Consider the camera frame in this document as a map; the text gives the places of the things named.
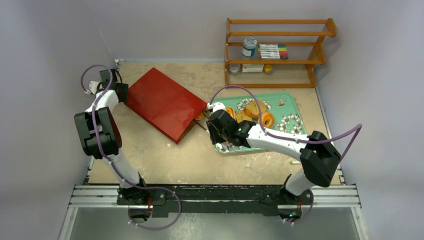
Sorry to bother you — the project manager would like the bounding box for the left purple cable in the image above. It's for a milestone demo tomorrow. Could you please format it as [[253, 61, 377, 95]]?
[[80, 64, 182, 232]]

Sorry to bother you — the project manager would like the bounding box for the wooden shelf rack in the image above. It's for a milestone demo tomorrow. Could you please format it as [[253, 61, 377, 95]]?
[[224, 18, 338, 88]]

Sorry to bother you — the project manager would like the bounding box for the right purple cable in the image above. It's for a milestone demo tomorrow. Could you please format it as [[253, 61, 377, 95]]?
[[208, 85, 363, 226]]

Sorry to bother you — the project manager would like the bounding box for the round brown fake bread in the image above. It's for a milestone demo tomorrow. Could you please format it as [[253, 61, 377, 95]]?
[[235, 110, 253, 123]]

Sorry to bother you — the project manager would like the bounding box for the brown crusty fake bread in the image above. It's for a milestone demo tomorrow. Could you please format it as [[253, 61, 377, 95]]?
[[243, 100, 268, 120]]

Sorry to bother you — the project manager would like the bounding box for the long glazed fake bread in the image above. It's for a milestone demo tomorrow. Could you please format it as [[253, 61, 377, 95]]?
[[225, 107, 237, 120]]

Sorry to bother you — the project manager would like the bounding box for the orange fake bread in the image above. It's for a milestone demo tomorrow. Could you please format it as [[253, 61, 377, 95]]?
[[194, 112, 204, 121]]

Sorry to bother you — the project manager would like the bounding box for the yellow small object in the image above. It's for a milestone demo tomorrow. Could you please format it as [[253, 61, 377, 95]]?
[[263, 64, 274, 74]]

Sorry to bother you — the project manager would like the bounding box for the coloured marker pen set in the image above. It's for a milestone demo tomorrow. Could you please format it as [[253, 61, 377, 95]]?
[[258, 44, 289, 60]]

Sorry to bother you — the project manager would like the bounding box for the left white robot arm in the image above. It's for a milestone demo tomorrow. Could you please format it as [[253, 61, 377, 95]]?
[[74, 66, 149, 205]]

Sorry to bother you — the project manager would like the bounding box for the round pale fake bun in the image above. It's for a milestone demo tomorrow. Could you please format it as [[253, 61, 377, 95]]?
[[257, 112, 275, 129]]

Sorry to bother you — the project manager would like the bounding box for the white jar blue lid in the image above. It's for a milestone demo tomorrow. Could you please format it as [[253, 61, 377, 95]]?
[[242, 37, 258, 57]]

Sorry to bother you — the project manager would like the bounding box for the red paper bag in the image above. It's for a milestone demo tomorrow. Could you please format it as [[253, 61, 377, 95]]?
[[125, 67, 207, 144]]

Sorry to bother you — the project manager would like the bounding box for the green floral tray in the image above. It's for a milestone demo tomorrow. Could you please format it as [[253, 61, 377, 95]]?
[[214, 92, 306, 135]]

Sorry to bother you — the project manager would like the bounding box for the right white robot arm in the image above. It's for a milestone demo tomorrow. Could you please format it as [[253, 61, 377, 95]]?
[[206, 109, 342, 204]]

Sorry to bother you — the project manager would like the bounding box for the purple cable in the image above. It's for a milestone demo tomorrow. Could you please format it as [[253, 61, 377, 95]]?
[[208, 85, 363, 226], [80, 64, 182, 232]]

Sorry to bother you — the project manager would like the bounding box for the small grey jar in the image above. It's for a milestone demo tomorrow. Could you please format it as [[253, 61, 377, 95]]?
[[229, 64, 241, 75]]

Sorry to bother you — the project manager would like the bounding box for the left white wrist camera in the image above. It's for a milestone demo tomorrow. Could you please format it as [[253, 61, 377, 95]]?
[[84, 81, 102, 95]]

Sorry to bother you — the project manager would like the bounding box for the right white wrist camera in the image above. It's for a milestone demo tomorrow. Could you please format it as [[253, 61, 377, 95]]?
[[206, 102, 226, 115]]

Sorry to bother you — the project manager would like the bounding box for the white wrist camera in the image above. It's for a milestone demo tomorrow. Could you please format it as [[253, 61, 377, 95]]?
[[84, 81, 102, 95], [206, 102, 226, 115]]

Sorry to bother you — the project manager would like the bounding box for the small white box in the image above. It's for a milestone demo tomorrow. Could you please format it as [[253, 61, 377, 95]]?
[[241, 64, 264, 73]]

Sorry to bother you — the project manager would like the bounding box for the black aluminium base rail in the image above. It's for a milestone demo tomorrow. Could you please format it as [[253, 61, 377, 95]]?
[[69, 184, 361, 219]]

